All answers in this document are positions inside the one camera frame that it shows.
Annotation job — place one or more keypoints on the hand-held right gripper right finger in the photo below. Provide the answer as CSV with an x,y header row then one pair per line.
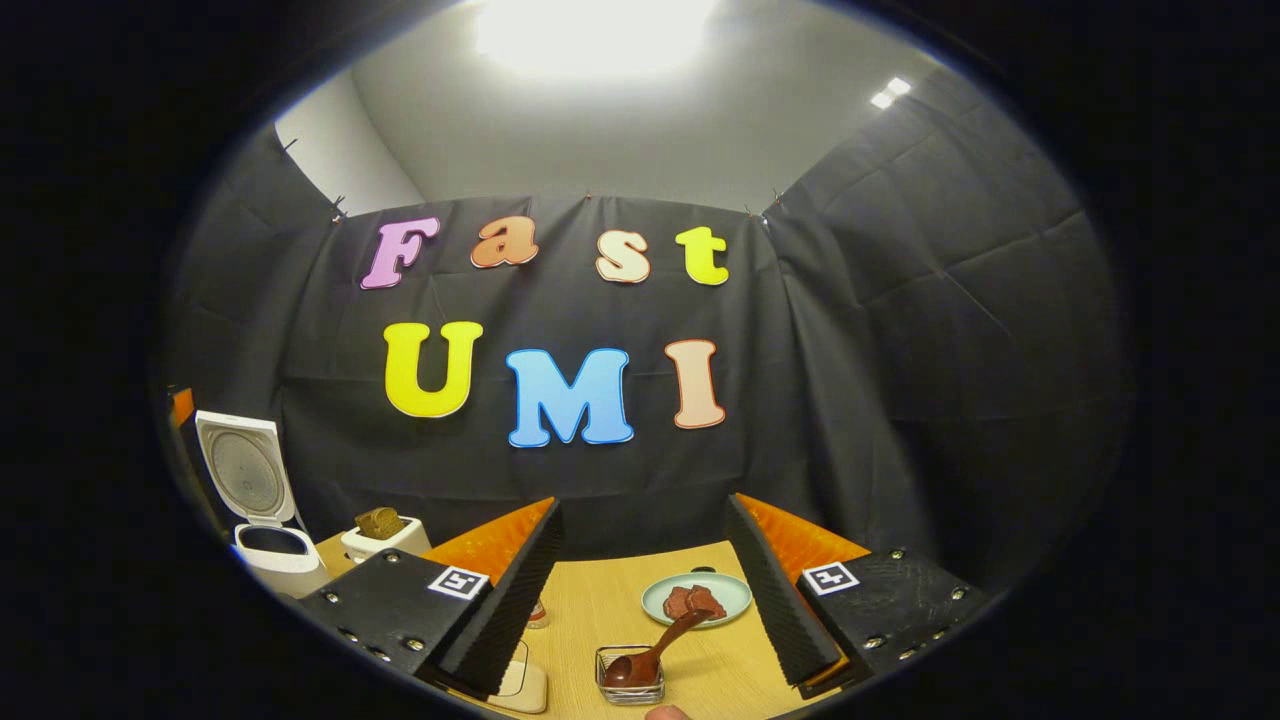
x,y
780,600

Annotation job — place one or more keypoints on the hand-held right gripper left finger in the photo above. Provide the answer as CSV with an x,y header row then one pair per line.
x,y
515,600

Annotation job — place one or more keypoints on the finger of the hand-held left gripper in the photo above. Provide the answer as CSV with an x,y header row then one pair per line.
x,y
183,405

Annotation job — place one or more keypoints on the clear box of rice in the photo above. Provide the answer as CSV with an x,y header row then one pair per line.
x,y
525,685

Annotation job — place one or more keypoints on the brown wooden spoon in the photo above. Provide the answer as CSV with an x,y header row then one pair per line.
x,y
655,650

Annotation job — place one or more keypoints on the clear glass chopstick holder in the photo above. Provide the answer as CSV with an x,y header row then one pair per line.
x,y
630,692

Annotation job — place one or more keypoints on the white rice cooker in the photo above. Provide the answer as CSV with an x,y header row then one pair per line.
x,y
285,570

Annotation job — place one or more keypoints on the clear plastic water bottle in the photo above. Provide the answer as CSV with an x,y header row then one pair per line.
x,y
540,615

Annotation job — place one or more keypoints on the pale green plate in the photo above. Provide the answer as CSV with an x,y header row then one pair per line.
x,y
730,595

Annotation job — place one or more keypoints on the white toaster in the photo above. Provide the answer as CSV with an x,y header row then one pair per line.
x,y
395,545

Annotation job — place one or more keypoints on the brown bread slice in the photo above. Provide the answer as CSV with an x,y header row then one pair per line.
x,y
380,522

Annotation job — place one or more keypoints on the black backdrop cloth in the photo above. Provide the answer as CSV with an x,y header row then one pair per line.
x,y
880,380

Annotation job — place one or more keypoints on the small ceiling light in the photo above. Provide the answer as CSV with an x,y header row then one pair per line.
x,y
890,93

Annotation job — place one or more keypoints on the large ceiling light panel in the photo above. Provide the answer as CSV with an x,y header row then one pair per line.
x,y
595,35

